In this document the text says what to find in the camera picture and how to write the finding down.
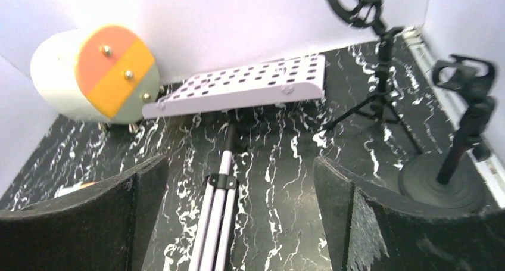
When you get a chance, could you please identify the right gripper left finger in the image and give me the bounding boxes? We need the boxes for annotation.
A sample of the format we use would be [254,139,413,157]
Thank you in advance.
[1,156,169,270]

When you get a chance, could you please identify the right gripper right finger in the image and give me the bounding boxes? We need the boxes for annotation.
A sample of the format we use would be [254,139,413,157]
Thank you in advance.
[313,157,504,270]

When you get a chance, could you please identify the black round-base mic stand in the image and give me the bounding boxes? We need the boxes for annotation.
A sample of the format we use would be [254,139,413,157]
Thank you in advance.
[398,54,496,213]

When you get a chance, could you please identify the silver tripod music stand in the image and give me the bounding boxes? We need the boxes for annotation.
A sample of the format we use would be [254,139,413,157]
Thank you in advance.
[142,54,326,270]

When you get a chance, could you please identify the black tripod mic stand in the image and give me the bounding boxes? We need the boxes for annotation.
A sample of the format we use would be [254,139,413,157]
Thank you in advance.
[321,0,425,155]

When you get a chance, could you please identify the orange and grey marker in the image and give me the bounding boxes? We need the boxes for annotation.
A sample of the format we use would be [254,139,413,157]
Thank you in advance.
[54,182,96,198]

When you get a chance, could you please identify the cream and orange drum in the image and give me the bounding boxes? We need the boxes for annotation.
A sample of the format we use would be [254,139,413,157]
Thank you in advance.
[30,24,165,134]

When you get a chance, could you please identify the aluminium frame rail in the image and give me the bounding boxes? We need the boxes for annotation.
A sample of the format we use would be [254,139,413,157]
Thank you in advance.
[402,27,504,209]

